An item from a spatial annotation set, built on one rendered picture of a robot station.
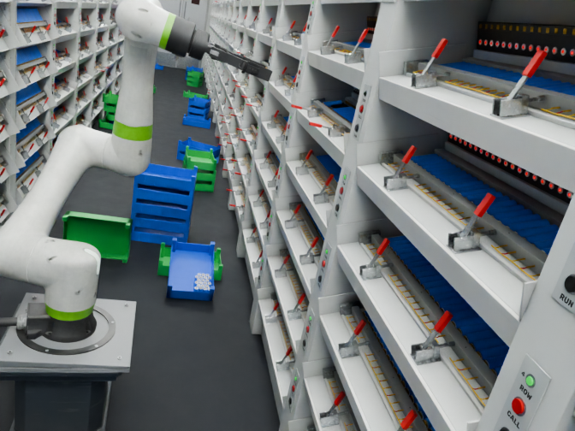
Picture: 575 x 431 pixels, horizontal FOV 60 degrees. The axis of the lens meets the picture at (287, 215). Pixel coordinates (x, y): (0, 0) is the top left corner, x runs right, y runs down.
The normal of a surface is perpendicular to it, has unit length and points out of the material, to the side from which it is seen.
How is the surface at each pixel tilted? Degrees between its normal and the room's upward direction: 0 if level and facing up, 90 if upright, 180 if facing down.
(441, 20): 90
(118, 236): 90
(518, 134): 106
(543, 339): 90
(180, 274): 19
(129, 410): 0
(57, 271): 87
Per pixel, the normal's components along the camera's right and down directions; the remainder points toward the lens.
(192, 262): 0.24, -0.74
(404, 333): -0.07, -0.91
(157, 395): 0.19, -0.92
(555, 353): -0.97, -0.11
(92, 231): 0.13, 0.37
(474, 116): -0.98, 0.14
